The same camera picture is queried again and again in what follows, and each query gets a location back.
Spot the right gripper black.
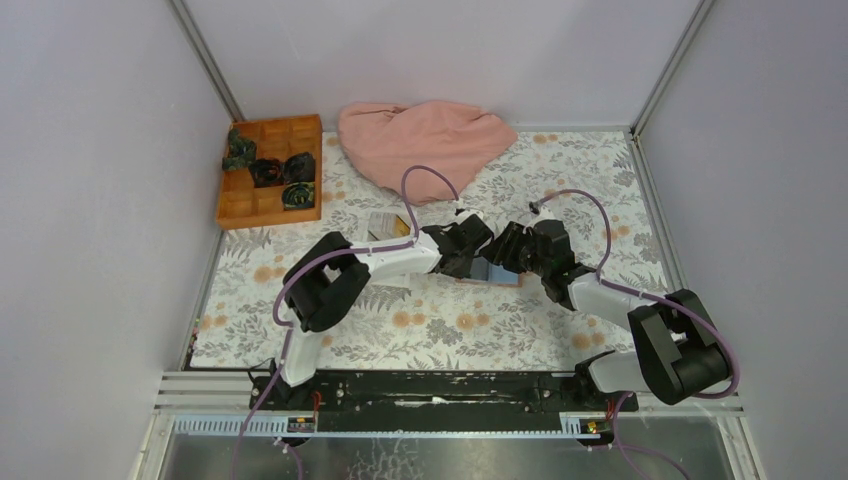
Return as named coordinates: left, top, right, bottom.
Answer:
left=478, top=222, right=550, bottom=279

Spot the brown leather card holder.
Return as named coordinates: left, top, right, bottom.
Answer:
left=458, top=262, right=522, bottom=288

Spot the black credit card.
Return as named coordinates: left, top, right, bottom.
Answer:
left=468, top=258, right=491, bottom=282

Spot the white translucent card box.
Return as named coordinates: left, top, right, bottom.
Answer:
left=364, top=211, right=411, bottom=289

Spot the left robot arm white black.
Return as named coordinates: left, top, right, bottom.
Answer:
left=271, top=211, right=494, bottom=411

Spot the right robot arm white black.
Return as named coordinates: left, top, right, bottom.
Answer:
left=481, top=220, right=734, bottom=412

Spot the floral table mat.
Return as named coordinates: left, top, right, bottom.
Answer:
left=188, top=131, right=669, bottom=370

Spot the pink cloth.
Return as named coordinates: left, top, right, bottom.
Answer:
left=337, top=100, right=518, bottom=193

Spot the dark patterned rolled sock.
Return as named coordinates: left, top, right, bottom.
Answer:
left=281, top=182, right=315, bottom=211

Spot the black rolled sock right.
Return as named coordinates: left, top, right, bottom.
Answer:
left=282, top=152, right=316, bottom=184

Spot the black rolled sock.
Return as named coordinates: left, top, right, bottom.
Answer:
left=248, top=158, right=284, bottom=189
left=282, top=152, right=316, bottom=184

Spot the black rolled sock left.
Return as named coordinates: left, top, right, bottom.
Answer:
left=248, top=158, right=284, bottom=189

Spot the wooden compartment tray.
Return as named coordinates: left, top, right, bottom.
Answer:
left=216, top=114, right=323, bottom=230

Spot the green patterned rolled sock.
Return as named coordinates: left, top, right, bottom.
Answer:
left=221, top=128, right=257, bottom=172

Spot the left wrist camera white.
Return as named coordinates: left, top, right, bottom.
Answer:
left=453, top=207, right=481, bottom=224

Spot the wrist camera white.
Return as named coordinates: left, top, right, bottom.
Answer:
left=532, top=206, right=556, bottom=224
left=453, top=207, right=481, bottom=224

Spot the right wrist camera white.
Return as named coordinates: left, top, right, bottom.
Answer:
left=532, top=206, right=556, bottom=224

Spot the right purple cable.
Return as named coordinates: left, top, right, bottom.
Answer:
left=529, top=189, right=742, bottom=480

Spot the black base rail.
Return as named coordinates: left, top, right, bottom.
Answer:
left=248, top=370, right=638, bottom=434

